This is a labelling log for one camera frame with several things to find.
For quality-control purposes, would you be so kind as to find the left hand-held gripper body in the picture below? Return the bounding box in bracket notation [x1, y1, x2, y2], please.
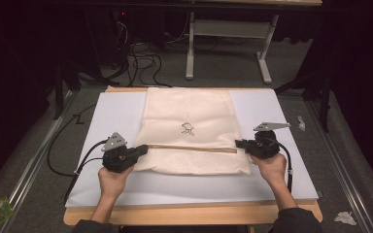
[101, 131, 141, 174]

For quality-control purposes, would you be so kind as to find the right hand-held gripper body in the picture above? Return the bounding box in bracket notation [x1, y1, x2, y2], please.
[248, 121, 291, 160]

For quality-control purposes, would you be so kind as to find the cream zippered laundry bag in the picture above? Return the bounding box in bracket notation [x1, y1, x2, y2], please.
[132, 86, 253, 176]

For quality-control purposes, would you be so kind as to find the person's left hand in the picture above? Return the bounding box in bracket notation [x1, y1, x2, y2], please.
[97, 164, 136, 201]

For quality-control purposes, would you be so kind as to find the person's right hand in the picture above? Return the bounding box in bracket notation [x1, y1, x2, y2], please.
[249, 152, 288, 191]

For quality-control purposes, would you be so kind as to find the small crumpled white paper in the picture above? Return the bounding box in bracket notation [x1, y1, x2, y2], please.
[296, 115, 307, 132]

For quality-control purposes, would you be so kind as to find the white table mat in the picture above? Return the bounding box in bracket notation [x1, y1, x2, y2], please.
[64, 87, 321, 209]

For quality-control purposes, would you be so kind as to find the black stand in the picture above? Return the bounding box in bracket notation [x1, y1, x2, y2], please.
[274, 71, 334, 134]
[51, 60, 83, 121]

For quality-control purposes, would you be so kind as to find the crumpled white tissue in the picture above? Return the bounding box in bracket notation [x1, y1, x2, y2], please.
[333, 211, 358, 226]

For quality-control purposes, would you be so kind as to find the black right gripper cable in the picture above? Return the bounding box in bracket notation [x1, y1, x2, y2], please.
[271, 139, 294, 195]

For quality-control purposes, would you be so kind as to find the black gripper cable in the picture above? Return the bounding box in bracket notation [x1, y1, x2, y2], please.
[62, 139, 111, 206]
[271, 139, 294, 195]

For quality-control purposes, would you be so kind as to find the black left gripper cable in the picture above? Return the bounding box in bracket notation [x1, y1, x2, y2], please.
[62, 139, 111, 206]

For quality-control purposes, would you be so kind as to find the black looped floor cable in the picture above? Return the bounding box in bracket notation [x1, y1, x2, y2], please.
[47, 103, 97, 178]

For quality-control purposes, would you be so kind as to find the black floor cable bundle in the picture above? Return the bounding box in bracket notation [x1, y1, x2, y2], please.
[109, 18, 173, 88]

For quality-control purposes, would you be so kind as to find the metal floor rail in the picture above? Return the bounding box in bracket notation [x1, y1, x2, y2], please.
[0, 90, 76, 233]
[305, 100, 373, 233]

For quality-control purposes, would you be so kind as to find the white desk frame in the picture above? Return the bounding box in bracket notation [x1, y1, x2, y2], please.
[185, 0, 323, 85]

